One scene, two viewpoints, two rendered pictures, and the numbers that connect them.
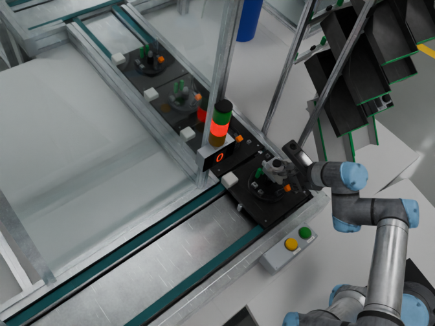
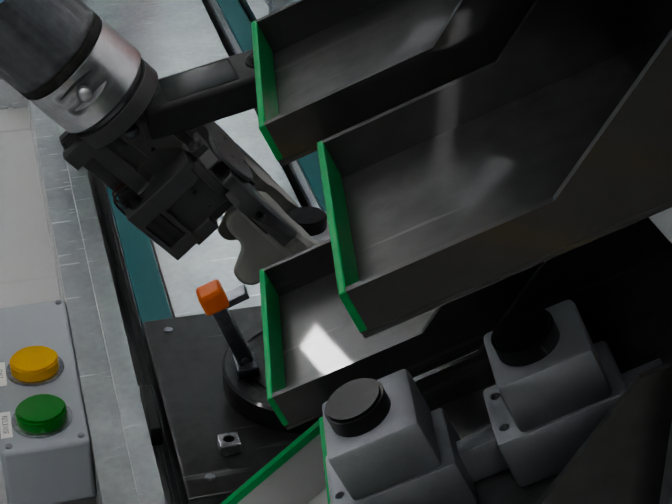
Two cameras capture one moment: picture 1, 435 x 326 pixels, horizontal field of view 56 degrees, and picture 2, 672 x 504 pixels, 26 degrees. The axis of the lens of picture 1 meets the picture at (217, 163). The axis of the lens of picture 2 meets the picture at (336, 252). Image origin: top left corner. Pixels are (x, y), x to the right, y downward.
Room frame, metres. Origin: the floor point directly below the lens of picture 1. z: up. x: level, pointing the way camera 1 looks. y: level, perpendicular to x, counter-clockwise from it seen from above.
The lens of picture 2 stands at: (1.39, -0.96, 1.67)
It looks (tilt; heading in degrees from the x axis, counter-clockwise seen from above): 31 degrees down; 126
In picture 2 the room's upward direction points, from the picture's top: straight up
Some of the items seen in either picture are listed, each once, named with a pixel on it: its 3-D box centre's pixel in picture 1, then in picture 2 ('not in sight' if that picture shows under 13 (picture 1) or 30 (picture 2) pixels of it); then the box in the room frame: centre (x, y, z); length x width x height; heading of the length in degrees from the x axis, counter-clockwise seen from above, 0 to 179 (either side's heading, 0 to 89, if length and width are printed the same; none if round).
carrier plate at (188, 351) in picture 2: (266, 187); (309, 389); (0.81, -0.19, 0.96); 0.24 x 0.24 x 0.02; 50
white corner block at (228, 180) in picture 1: (229, 180); not in sight; (0.80, -0.06, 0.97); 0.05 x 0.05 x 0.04; 50
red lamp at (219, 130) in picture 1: (219, 124); not in sight; (0.74, 0.02, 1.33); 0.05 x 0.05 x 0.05
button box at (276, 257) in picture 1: (289, 248); (38, 397); (0.61, -0.31, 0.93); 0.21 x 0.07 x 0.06; 140
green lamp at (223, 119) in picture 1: (222, 112); not in sight; (0.74, 0.02, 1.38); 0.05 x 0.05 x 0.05
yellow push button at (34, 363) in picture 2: (290, 244); (34, 367); (0.61, -0.31, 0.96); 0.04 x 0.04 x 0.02
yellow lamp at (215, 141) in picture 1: (217, 135); not in sight; (0.74, 0.02, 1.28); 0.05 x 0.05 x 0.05
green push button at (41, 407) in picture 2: (305, 233); (41, 417); (0.67, -0.35, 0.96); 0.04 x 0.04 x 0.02
